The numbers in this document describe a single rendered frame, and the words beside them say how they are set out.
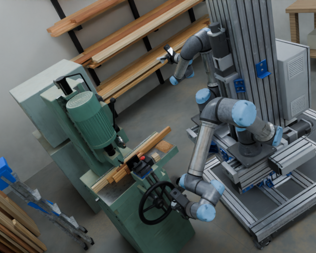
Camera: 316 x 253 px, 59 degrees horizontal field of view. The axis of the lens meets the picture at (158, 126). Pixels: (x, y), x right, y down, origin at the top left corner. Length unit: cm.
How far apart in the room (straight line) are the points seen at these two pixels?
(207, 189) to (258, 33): 92
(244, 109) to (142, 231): 119
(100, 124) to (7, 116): 244
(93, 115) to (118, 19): 284
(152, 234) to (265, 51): 145
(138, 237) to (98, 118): 92
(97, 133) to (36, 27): 243
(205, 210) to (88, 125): 79
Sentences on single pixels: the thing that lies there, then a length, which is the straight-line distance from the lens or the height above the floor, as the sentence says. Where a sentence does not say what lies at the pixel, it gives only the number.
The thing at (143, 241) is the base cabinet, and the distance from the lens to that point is 214.
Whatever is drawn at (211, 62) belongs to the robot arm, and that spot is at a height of 123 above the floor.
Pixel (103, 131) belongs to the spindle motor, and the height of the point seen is 129.
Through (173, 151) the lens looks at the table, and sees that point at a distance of 193.
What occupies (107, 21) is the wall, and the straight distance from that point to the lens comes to 421.
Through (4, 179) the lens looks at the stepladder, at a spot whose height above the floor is 108.
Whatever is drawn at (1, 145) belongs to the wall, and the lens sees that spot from 406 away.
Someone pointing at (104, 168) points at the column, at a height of 89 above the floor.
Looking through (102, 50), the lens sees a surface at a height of 113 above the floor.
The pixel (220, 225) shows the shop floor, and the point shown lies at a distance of 254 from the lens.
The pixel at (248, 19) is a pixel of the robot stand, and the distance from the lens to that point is 168.
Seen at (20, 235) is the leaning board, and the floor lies 34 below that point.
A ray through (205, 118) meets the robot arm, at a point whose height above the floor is 132.
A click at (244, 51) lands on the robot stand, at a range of 173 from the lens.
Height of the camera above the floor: 212
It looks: 34 degrees down
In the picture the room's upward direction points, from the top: 24 degrees counter-clockwise
